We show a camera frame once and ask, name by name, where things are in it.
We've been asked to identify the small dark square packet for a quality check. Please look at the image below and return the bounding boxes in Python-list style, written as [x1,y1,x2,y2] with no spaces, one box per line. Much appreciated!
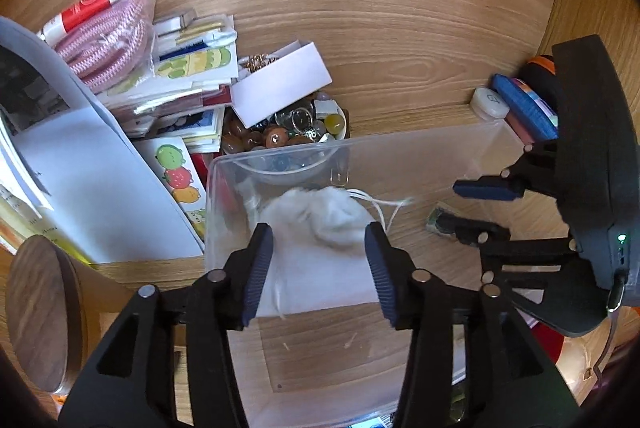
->
[425,202,461,239]

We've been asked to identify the blue zipper pouch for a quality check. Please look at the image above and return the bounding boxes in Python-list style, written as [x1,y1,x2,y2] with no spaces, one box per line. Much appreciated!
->
[491,74,559,141]

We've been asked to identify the white small cardboard box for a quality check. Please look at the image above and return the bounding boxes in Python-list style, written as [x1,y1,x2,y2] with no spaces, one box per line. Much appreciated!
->
[231,40,332,128]

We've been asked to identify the white round container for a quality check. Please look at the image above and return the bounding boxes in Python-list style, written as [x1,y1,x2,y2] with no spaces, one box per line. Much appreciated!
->
[470,87,510,122]

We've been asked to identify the brown mug with lid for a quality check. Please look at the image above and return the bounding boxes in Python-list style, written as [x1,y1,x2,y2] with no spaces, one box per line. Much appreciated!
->
[6,235,132,396]

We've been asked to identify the black orange round case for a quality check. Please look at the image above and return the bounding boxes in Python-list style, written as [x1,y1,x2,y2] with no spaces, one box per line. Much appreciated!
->
[516,55,558,113]

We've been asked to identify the clear plastic storage bin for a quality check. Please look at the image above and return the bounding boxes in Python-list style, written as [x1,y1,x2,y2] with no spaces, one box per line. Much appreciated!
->
[205,122,522,427]

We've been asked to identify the stack of sticker packets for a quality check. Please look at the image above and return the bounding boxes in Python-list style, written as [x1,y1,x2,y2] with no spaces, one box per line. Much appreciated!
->
[98,14,239,140]

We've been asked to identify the pink rope in bag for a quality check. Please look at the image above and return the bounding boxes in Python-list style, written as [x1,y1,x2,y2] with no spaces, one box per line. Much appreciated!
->
[52,0,156,95]

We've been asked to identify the white drawstring pouch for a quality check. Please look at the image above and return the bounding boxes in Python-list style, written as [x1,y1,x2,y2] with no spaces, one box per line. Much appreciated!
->
[243,187,414,319]

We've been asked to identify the clear bowl of beads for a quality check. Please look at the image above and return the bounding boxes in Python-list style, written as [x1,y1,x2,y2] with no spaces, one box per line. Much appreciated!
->
[220,90,350,187]

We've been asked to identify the white document folder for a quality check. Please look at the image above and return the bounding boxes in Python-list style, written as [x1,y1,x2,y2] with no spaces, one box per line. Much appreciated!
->
[1,19,203,263]

